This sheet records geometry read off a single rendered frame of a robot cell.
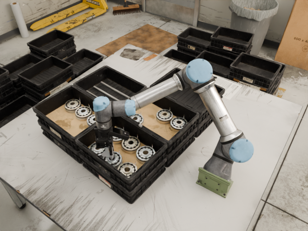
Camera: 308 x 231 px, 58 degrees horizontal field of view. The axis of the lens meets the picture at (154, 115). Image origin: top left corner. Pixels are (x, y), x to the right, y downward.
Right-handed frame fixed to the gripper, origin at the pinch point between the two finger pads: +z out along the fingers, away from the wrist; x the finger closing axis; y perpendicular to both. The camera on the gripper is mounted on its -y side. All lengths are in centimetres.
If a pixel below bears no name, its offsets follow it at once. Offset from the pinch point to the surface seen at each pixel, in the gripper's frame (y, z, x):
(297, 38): -221, 29, -214
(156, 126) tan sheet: -25.4, 0.2, -21.5
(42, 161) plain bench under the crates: 43.1, 14.0, -13.0
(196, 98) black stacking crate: -55, -2, -46
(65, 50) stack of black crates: 57, 17, -179
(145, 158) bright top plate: -16.9, 0.2, 4.4
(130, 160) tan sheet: -9.1, 2.8, 2.1
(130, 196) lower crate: -8.4, 10.7, 19.4
